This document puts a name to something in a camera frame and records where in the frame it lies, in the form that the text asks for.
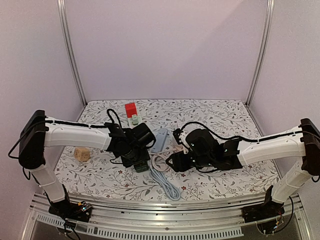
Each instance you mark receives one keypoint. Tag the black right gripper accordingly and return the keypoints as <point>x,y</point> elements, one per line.
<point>182,162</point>

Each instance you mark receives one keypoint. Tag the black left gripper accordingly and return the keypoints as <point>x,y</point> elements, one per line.
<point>144,156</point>

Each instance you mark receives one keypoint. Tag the dark green cube socket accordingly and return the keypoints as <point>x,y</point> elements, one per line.
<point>141,167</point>

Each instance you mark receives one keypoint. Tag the beige cube socket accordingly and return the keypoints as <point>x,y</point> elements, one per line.
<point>82,154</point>

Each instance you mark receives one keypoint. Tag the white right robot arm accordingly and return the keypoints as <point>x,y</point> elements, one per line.
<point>202,147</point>

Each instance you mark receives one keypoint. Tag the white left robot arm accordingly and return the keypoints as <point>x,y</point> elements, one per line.
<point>131,145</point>

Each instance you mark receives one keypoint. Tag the green plug adapter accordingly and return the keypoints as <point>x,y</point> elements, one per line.
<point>134,120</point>

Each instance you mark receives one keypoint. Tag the light blue power strip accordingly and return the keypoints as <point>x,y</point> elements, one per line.
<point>161,138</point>

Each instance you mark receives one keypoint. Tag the white power strip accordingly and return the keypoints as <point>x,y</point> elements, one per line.
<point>129,122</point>

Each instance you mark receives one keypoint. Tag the red cube adapter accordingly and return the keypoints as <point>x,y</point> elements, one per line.
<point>130,109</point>

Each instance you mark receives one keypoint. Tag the floral tablecloth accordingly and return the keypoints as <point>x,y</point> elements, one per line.
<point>104,176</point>

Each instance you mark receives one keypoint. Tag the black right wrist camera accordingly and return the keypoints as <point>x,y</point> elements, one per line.
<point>178,136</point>

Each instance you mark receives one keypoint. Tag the aluminium table edge rail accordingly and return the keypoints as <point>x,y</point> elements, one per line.
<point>216,219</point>

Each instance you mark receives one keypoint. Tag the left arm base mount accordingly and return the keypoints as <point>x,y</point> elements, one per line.
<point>66,209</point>

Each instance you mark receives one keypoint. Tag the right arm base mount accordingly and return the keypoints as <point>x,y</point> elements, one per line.
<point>265,210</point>

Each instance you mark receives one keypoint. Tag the left aluminium frame post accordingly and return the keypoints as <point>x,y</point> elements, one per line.
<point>62,11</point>

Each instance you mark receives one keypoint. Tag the aluminium frame post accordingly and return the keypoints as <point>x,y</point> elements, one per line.
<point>262,51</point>
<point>62,11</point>

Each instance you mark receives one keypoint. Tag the right aluminium frame post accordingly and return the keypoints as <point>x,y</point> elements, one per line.
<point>262,51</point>

